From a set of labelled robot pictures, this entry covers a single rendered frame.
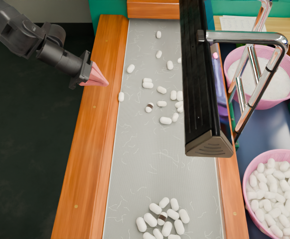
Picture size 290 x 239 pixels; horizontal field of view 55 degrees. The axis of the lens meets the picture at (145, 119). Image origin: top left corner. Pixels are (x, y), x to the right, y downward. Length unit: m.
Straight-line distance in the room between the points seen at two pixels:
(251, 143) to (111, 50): 0.59
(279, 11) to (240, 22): 0.16
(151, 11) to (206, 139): 0.78
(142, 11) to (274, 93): 0.57
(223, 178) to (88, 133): 0.41
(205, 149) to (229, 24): 0.80
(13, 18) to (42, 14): 1.61
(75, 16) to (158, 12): 1.24
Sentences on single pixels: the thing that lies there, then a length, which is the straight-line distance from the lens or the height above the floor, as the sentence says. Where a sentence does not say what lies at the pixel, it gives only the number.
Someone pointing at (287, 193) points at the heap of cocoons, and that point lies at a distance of 0.86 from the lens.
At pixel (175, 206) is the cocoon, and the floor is 0.76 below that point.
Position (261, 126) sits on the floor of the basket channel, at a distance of 1.02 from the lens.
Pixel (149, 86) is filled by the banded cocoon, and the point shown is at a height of 0.76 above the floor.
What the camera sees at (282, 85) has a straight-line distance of 1.08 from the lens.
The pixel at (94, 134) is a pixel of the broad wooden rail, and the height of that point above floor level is 0.76.
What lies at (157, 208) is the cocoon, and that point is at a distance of 0.74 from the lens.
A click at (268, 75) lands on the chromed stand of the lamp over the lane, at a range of 0.68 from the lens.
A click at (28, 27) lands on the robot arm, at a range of 0.74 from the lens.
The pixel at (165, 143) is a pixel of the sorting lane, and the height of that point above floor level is 0.74.
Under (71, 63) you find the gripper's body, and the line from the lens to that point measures 0.76.
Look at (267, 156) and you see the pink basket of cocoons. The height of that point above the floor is 0.75.
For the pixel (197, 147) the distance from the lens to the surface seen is 0.45.
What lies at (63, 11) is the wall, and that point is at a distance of 2.28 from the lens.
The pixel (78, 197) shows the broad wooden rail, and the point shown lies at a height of 0.77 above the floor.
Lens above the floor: 1.47
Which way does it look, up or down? 56 degrees down
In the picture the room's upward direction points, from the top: straight up
